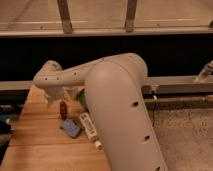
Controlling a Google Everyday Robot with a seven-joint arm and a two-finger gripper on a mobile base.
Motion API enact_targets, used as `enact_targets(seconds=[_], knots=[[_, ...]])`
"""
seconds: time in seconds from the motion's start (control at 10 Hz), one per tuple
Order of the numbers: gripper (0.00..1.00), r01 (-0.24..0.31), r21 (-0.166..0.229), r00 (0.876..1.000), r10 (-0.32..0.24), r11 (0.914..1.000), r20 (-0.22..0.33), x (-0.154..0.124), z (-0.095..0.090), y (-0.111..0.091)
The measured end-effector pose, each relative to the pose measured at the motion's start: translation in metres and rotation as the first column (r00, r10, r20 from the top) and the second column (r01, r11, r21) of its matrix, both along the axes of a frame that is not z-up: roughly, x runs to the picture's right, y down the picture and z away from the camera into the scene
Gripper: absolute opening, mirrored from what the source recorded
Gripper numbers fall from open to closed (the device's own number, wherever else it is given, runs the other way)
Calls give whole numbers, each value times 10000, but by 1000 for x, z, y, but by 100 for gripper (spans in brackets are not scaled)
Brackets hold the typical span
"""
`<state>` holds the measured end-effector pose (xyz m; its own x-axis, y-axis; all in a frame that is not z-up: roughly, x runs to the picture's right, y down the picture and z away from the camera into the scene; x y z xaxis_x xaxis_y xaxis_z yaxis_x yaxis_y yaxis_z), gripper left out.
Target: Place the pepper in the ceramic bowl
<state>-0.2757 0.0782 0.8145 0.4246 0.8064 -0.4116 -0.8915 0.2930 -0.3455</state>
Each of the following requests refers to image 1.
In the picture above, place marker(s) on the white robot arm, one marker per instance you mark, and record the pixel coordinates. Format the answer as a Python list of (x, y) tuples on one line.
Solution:
[(113, 91)]

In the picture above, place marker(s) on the red pepper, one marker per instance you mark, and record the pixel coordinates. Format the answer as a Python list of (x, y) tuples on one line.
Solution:
[(63, 110)]

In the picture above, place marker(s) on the green ceramic bowl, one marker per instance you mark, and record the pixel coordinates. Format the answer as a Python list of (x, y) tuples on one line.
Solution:
[(82, 99)]

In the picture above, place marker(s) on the blue sponge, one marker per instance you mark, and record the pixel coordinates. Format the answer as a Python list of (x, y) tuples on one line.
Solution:
[(71, 128)]

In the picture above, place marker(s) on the right metal post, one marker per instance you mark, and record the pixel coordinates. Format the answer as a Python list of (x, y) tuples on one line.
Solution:
[(130, 15)]

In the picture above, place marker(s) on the white tube with cap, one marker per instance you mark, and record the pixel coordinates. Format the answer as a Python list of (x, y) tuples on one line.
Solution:
[(90, 129)]

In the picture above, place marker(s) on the metal post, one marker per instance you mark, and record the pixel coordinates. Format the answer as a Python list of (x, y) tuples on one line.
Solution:
[(65, 16), (130, 15)]

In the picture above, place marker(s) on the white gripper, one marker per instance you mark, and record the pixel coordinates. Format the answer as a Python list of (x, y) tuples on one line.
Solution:
[(54, 93)]

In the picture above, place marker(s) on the left metal post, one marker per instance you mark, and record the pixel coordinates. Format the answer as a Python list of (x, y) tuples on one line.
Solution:
[(65, 16)]

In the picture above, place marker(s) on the translucent plastic cup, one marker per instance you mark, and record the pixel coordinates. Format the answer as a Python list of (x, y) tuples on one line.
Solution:
[(72, 92)]

